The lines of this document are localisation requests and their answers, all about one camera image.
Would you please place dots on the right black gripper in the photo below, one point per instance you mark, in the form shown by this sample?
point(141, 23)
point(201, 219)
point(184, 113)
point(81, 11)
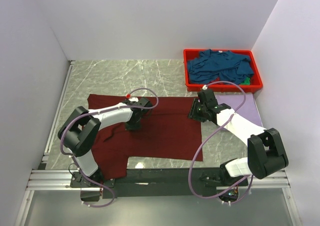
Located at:
point(192, 113)

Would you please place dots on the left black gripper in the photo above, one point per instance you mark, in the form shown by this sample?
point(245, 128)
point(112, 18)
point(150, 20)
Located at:
point(128, 127)

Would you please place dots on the dark red t-shirt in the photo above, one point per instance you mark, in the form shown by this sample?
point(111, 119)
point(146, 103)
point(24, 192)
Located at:
point(167, 133)

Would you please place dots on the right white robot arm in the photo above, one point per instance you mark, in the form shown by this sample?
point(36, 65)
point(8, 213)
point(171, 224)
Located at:
point(265, 149)

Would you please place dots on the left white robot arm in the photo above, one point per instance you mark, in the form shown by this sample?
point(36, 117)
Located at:
point(79, 132)

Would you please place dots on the blue t-shirt in bin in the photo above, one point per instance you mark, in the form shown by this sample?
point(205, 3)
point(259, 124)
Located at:
point(212, 66)

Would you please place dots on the green garment in bin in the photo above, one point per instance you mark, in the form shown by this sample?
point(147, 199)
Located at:
point(247, 81)

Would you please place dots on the black base beam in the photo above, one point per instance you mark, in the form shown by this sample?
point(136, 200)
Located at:
point(205, 181)

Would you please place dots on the aluminium frame rail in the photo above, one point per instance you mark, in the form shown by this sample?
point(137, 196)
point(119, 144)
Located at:
point(63, 179)

